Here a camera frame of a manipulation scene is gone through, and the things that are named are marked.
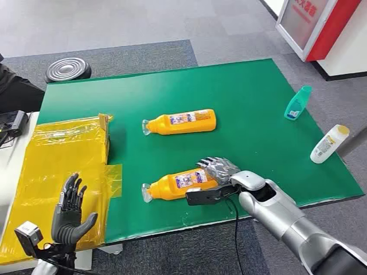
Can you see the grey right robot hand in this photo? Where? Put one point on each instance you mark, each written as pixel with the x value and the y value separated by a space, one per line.
pixel 220 169

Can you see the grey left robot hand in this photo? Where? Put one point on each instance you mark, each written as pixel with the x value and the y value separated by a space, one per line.
pixel 67 222

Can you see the orange bottle with clear cap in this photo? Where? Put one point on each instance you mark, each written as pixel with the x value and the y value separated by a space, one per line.
pixel 169 186
pixel 186 122

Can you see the teal translucent bottle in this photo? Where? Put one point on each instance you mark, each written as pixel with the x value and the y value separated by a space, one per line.
pixel 297 103

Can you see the white bottle with yellow cap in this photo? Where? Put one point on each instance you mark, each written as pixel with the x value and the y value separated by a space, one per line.
pixel 327 145

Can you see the green table mat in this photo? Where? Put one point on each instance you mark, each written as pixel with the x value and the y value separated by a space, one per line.
pixel 243 114

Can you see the white table foot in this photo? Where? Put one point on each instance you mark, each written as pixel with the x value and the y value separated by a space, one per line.
pixel 113 249

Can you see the yellow plastic wrapped box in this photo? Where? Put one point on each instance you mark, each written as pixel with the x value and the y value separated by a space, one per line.
pixel 48 159

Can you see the black electronic device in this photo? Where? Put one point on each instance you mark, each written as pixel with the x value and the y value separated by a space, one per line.
pixel 13 123

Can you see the person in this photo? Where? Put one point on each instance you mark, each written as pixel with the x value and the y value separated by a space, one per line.
pixel 16 95

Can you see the black round ribbed stool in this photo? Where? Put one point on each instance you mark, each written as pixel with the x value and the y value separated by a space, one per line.
pixel 67 70

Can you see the red and white display stand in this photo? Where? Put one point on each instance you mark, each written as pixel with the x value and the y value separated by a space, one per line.
pixel 329 30

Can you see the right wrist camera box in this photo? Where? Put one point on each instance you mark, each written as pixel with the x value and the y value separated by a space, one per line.
pixel 203 196

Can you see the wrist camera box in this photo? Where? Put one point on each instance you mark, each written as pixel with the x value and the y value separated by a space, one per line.
pixel 28 237
pixel 203 196

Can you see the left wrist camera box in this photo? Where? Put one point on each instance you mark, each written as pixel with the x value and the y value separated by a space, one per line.
pixel 28 237

